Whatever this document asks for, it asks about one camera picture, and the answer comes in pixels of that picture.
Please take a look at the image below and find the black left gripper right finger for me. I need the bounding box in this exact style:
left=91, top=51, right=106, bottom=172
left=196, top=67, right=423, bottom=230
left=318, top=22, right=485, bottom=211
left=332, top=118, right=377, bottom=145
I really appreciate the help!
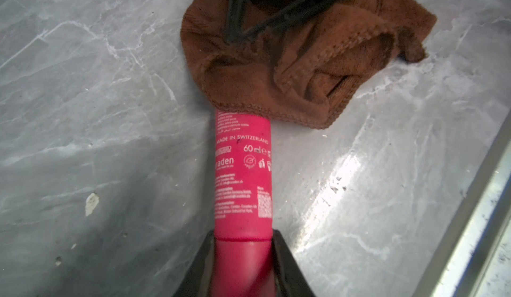
left=271, top=230, right=315, bottom=297

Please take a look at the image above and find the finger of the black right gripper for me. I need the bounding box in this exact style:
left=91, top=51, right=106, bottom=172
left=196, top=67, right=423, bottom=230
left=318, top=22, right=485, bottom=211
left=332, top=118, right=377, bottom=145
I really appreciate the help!
left=224, top=0, right=258, bottom=43
left=239, top=0, right=380, bottom=44

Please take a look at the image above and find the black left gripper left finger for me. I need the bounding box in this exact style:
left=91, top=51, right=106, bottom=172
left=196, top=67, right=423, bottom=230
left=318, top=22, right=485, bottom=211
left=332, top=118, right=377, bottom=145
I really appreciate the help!
left=173, top=230, right=215, bottom=297

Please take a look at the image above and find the red Curaprox toothpaste tube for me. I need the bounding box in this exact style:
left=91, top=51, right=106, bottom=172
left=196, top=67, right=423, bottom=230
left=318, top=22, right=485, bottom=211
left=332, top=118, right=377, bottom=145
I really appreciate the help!
left=210, top=111, right=275, bottom=296

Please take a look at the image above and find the brown cloth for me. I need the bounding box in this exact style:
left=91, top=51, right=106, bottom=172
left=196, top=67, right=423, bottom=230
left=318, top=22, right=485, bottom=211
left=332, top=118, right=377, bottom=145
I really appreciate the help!
left=180, top=0, right=436, bottom=129

